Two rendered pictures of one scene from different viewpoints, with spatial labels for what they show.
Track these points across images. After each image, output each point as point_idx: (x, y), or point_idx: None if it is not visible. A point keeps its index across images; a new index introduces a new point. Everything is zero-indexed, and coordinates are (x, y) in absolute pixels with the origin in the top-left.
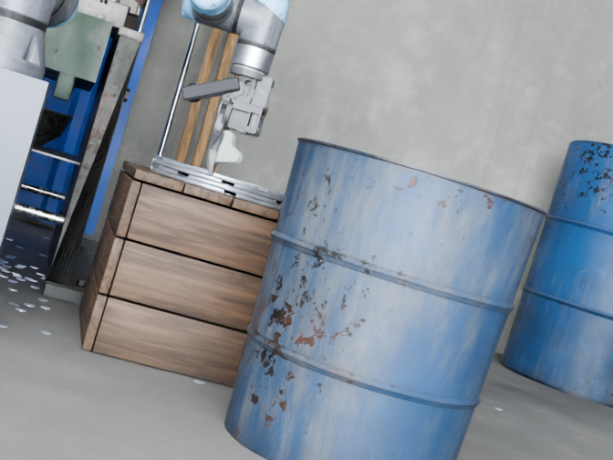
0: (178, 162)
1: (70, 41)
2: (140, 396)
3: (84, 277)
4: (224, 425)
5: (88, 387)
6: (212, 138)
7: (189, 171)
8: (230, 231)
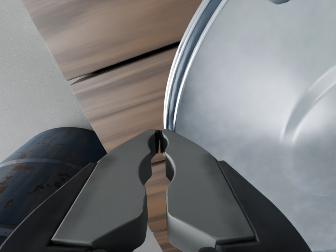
0: (212, 17)
1: None
2: (41, 75)
3: None
4: (51, 129)
5: (12, 43)
6: (56, 193)
7: (174, 69)
8: None
